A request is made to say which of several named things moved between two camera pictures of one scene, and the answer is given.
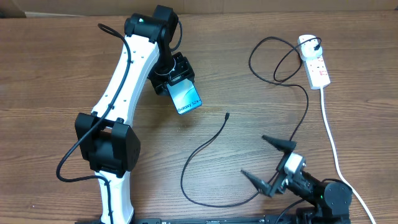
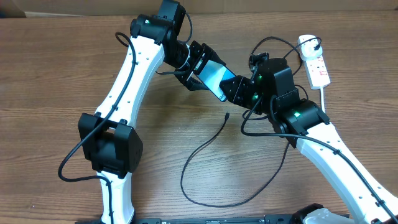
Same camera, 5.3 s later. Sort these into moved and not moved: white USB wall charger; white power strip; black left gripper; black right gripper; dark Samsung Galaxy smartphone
Moved: dark Samsung Galaxy smartphone; black right gripper; black left gripper
Not moved: white USB wall charger; white power strip
